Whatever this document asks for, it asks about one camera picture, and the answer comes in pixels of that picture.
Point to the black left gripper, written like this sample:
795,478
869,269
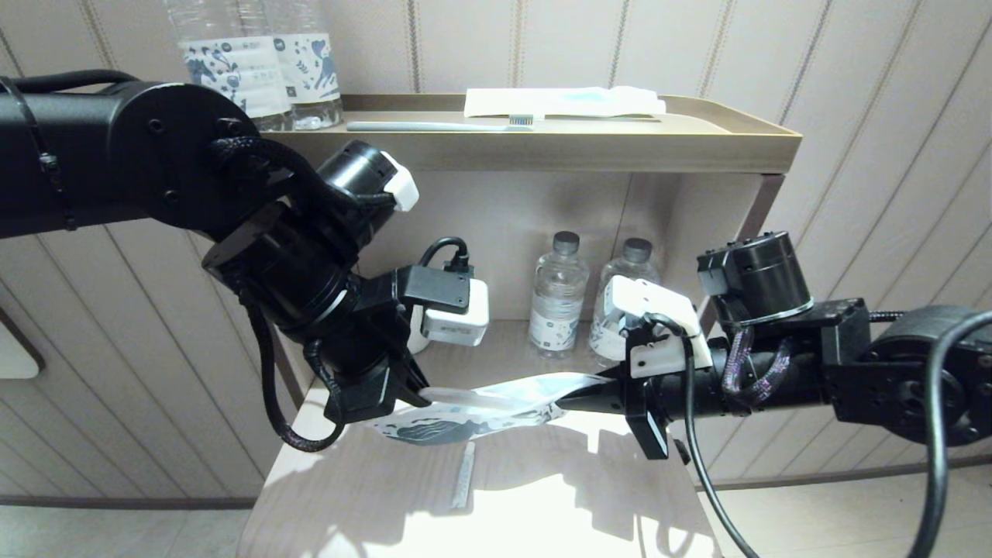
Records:
364,380

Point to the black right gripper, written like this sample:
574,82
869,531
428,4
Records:
655,399

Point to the white blue horse pouch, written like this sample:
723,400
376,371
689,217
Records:
504,399

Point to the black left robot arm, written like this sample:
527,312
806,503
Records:
155,155

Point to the white ribbed ceramic mug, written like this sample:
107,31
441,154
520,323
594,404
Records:
415,333

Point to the small clear water bottle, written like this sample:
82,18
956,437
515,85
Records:
555,310
632,267

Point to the beige wooden shelf unit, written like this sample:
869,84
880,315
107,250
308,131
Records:
542,147

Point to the light blue toothbrush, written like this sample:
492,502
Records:
434,126

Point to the toothbrush in white wrapper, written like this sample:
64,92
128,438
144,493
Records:
558,101

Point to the large horse label water bottle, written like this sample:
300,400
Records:
314,70
232,70

